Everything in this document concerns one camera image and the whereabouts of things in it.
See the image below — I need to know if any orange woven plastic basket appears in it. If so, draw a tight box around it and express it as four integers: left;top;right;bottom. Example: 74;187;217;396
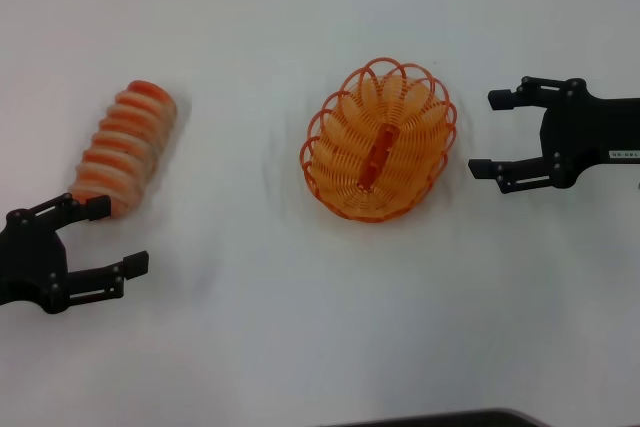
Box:
299;56;459;223

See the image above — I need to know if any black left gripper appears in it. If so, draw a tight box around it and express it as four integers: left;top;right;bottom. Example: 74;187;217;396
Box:
0;193;150;316

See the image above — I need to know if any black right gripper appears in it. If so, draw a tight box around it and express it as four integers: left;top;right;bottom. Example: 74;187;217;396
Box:
468;75;640;196

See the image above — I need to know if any orange striped bread loaf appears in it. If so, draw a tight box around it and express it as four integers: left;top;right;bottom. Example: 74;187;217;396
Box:
67;79;179;221

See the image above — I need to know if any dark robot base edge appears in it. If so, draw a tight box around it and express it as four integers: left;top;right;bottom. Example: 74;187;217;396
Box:
319;407;551;427

